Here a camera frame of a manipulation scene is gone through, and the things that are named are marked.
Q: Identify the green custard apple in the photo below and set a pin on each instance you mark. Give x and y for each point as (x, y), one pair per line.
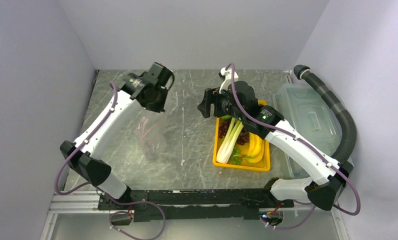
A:
(226, 117)

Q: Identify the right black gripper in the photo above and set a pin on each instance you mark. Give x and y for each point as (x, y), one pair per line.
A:
(204, 106)

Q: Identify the yellow banana bunch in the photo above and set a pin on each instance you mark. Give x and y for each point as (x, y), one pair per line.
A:
(256, 150)

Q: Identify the clear plastic storage box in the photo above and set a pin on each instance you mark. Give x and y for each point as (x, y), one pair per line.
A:
(309, 115)

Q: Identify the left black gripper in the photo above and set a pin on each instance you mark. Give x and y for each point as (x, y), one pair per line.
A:
(160, 108)

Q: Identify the clear zip top bag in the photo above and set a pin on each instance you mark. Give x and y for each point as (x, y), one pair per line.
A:
(150, 135)

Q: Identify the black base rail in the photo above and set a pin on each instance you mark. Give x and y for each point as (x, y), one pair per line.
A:
(245, 203)

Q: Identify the celery stalk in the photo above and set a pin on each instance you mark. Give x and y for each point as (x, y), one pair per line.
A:
(226, 148)

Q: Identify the green grape bunch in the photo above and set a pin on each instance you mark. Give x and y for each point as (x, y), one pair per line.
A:
(236, 156)

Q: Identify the yellow plastic tray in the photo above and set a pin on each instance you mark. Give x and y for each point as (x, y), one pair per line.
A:
(263, 166)

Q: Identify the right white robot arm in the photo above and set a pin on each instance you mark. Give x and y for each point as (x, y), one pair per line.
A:
(329, 174)

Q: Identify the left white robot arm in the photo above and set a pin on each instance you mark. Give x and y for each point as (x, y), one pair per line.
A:
(83, 155)

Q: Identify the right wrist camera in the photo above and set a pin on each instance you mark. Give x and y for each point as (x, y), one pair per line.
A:
(226, 76)

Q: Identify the dark red grape bunch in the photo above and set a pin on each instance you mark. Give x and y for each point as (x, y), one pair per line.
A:
(242, 139)

